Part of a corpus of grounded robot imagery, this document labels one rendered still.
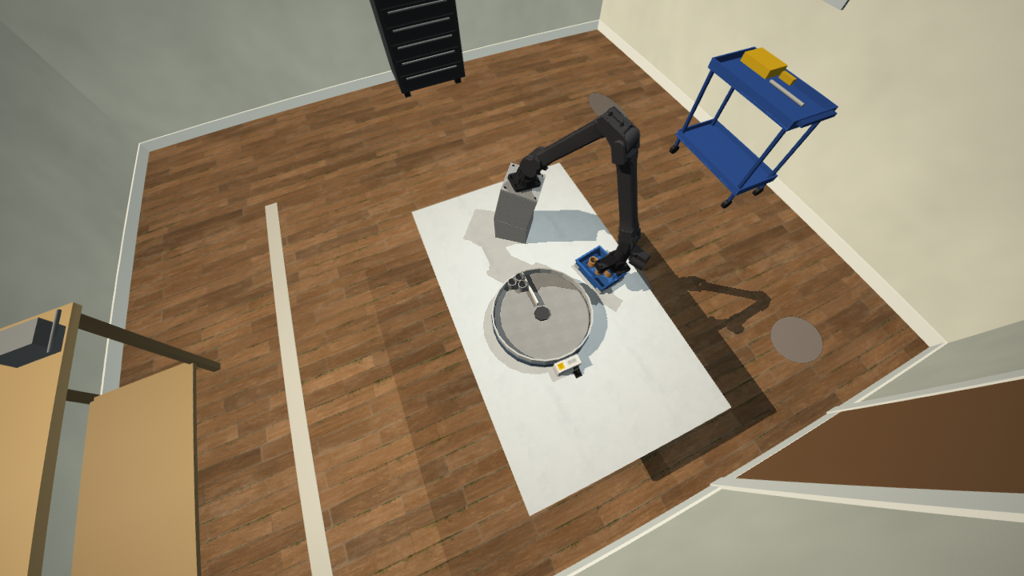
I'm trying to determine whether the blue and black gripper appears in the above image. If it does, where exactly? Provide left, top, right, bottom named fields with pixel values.
left=609, top=256, right=630, bottom=276

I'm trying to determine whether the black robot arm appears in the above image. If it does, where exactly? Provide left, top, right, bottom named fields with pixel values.
left=508, top=106, right=650, bottom=274

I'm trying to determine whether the blue crate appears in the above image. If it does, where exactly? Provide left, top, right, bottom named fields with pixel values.
left=574, top=245, right=626, bottom=294

